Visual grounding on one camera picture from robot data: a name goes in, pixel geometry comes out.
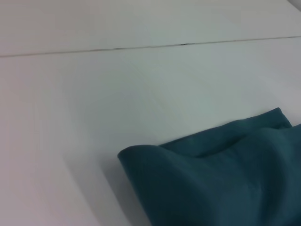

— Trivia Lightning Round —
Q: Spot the teal t-shirt with FREE print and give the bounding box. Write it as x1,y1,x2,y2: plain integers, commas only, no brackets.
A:
117,107,301,226

